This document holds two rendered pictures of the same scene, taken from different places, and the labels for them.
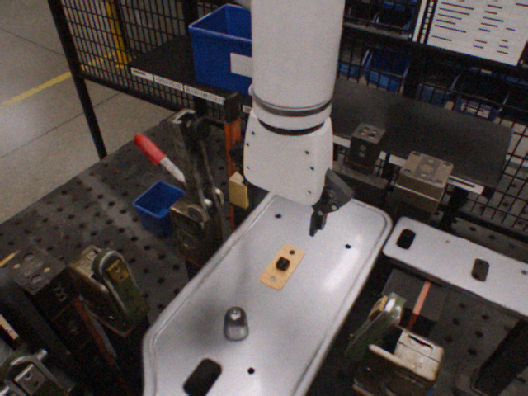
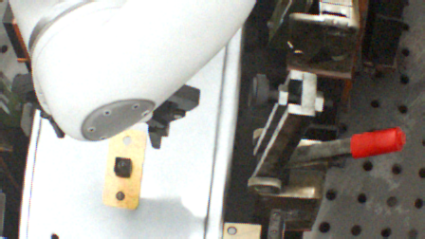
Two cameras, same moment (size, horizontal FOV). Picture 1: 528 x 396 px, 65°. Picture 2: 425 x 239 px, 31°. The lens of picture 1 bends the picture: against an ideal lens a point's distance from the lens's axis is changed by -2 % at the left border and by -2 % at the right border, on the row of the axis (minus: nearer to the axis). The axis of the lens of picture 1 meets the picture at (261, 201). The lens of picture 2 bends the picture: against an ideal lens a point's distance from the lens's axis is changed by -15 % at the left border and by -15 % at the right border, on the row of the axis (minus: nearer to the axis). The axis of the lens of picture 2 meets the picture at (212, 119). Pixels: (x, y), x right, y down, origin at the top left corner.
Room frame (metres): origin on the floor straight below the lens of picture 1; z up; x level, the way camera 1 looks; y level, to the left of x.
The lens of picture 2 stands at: (0.71, -0.05, 1.80)
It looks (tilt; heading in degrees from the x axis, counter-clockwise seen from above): 67 degrees down; 159
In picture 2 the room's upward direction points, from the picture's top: 5 degrees counter-clockwise
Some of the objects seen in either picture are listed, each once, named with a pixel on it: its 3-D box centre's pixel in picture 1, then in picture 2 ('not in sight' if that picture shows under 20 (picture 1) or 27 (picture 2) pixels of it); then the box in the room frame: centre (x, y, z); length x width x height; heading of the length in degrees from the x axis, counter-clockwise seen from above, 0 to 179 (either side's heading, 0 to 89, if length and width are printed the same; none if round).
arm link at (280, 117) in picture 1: (289, 99); not in sight; (0.40, -0.03, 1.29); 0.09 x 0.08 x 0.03; 59
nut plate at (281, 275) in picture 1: (282, 264); (122, 167); (0.39, -0.03, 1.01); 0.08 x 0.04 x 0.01; 148
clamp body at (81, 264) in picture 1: (127, 332); (319, 79); (0.35, 0.22, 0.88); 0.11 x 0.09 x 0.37; 58
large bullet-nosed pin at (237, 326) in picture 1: (236, 323); not in sight; (0.29, 0.03, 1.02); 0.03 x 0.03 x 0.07
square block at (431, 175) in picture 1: (403, 236); not in sight; (0.56, -0.29, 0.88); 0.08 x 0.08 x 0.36; 58
